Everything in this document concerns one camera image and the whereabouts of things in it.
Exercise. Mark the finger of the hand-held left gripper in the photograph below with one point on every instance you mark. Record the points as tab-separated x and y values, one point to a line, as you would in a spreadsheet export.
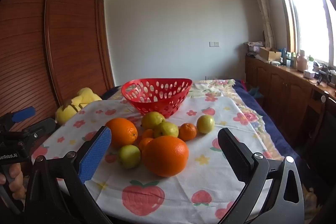
42	126
25	112

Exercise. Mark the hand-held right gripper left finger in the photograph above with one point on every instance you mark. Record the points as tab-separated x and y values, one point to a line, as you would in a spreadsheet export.
95	154

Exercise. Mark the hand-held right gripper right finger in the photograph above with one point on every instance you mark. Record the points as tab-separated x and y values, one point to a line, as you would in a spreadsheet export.
235	155

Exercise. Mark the large orange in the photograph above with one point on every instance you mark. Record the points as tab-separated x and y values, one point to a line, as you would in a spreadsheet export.
165	155
120	132

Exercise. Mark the small tangerine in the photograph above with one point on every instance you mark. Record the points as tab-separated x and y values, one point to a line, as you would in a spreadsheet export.
143	144
147	134
187	132

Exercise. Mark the red perforated plastic basket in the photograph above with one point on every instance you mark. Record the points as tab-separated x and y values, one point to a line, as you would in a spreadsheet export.
157	106

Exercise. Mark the person's left hand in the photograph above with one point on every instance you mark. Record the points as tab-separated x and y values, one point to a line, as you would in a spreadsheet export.
17	182

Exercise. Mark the yellow plush toy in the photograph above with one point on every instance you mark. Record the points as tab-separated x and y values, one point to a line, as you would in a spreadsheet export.
78	103

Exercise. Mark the white strawberry printed cloth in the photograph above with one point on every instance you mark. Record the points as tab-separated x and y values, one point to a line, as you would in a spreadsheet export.
183	187

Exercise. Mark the teal cloth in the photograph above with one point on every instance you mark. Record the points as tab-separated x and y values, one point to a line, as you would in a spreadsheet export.
254	92

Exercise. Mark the floral blanket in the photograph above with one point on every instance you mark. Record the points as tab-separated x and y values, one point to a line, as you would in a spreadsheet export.
210	87

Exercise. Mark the long wooden cabinet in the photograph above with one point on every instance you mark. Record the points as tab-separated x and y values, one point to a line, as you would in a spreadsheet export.
278	87

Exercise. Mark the brown louvered wooden wardrobe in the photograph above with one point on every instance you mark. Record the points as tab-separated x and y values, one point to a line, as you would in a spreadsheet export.
65	29

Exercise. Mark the open cardboard box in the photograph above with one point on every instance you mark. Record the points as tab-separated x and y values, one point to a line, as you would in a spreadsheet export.
270	54

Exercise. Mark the white tissue box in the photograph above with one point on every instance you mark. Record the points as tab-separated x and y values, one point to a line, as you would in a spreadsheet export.
309	74

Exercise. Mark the blue bottle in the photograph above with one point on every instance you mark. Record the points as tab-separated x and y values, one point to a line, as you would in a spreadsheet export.
283	56

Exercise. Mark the stack of folded cloths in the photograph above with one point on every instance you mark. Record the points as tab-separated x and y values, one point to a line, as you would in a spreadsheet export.
253	45

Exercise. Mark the pink plastic jug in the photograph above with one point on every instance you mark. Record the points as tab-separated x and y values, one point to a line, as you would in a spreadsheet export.
302	62

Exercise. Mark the small black tripod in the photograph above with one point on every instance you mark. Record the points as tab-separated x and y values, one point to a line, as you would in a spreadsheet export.
321	75
332	74

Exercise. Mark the clear bottle green cap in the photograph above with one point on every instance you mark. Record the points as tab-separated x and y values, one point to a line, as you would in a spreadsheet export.
311	62

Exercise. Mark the patterned beige curtain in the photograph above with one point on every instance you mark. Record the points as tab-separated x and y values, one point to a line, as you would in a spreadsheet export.
262	8

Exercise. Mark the wooden framed window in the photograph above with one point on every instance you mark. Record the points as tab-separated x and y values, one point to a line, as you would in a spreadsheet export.
309	16

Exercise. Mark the white wall switch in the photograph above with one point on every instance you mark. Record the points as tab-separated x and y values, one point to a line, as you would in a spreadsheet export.
214	44

